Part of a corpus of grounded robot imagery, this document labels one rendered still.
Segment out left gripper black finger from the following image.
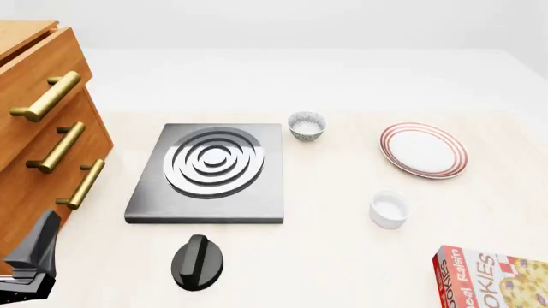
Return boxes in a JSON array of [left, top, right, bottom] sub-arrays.
[[3, 210, 63, 277]]

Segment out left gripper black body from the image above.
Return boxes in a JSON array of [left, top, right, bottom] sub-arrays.
[[0, 264, 57, 305]]

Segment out flat black stove plate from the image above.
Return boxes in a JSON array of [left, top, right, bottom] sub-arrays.
[[123, 122, 286, 226]]

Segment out small patterned bowl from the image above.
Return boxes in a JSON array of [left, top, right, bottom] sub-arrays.
[[287, 110, 328, 144]]

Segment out small plain white bowl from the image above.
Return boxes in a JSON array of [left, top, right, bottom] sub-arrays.
[[368, 189, 412, 231]]

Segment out white plate with red rings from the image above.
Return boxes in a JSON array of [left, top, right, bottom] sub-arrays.
[[378, 121, 469, 181]]

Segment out red printed cookies box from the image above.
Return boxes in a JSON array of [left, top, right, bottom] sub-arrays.
[[431, 244, 548, 308]]

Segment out round black stove knob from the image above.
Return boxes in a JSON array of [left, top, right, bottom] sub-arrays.
[[170, 234, 225, 293]]

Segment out large wooden drawer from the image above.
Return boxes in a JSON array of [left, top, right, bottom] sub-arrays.
[[0, 27, 93, 173]]

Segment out wooden cabinet with drawers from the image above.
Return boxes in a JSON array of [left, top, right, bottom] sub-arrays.
[[0, 19, 115, 274]]

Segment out long brass drawer handle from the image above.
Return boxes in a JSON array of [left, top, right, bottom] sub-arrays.
[[9, 70, 82, 123]]

